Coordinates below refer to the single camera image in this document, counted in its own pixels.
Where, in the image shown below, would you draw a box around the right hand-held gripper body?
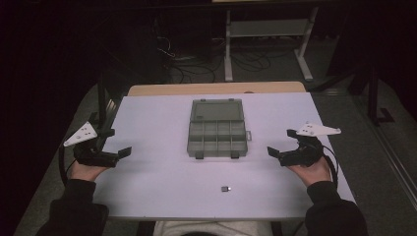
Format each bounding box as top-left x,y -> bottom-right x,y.
278,122 -> 342,167

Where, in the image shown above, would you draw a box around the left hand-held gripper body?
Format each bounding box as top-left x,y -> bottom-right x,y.
63,121 -> 121,169

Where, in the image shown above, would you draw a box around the person's left hand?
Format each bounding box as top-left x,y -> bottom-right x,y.
69,160 -> 109,182

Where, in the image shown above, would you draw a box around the person's right hand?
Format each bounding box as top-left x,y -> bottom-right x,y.
286,156 -> 332,188

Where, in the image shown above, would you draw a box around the clear grey compartment box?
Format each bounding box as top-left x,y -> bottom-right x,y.
186,97 -> 253,160

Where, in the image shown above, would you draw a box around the wooden table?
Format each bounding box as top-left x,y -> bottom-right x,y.
127,81 -> 308,97

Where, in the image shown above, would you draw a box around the person's light clothing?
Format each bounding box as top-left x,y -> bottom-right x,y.
152,220 -> 273,236

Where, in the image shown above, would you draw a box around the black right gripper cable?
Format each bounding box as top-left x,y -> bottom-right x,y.
323,146 -> 339,188

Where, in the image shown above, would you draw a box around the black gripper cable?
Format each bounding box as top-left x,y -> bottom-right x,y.
58,144 -> 77,186
323,146 -> 339,188

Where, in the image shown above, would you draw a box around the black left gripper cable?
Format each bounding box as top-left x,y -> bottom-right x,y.
58,144 -> 77,186

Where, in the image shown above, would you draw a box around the black floor cables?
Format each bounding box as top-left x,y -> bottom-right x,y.
153,33 -> 296,85

